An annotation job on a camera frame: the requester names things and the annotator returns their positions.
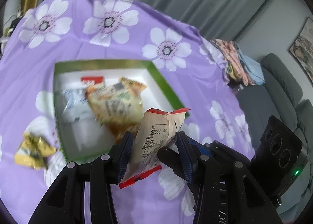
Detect beige red-edged snack packet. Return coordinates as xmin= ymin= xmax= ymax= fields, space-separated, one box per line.
xmin=119 ymin=108 xmax=189 ymax=189

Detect gold snack packet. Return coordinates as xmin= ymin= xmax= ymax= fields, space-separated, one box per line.
xmin=14 ymin=132 xmax=57 ymax=170

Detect green cream snack packet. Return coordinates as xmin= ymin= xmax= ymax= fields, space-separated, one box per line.
xmin=85 ymin=82 xmax=144 ymax=124

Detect red triangular snack packet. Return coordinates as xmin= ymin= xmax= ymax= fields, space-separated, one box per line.
xmin=81 ymin=76 xmax=104 ymax=86

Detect yellow biscuit packet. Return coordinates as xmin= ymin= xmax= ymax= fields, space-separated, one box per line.
xmin=119 ymin=77 xmax=147 ymax=97

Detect grey sofa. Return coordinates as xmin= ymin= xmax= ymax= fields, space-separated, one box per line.
xmin=236 ymin=53 xmax=312 ymax=223

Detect green cardboard box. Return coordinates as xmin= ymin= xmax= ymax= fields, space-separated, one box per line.
xmin=53 ymin=60 xmax=183 ymax=163

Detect orange snack packet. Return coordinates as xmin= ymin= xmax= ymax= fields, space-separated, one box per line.
xmin=106 ymin=122 xmax=140 ymax=145

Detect folded pink blue cloths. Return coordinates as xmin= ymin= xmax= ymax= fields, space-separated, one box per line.
xmin=210 ymin=39 xmax=265 ymax=86

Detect silver white snack packet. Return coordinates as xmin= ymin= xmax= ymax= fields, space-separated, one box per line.
xmin=61 ymin=88 xmax=95 ymax=124

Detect purple floral tablecloth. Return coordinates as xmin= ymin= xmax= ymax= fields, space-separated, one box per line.
xmin=1 ymin=0 xmax=255 ymax=223

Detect framed wall picture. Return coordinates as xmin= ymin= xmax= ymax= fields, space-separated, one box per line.
xmin=289 ymin=17 xmax=313 ymax=82

